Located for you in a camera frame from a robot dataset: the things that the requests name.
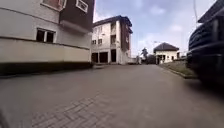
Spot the tree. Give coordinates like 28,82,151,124
140,47,150,61

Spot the black car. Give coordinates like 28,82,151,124
186,0,224,86

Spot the grey paved brick road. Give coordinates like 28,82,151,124
0,63,224,128

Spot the white and brown building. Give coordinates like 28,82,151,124
0,0,97,65

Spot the small white house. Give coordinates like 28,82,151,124
153,41,181,65

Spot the pole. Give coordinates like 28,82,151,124
192,0,200,28

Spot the grass strip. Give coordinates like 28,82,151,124
159,60,198,80

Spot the white multi-storey building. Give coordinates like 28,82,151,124
90,14,134,66

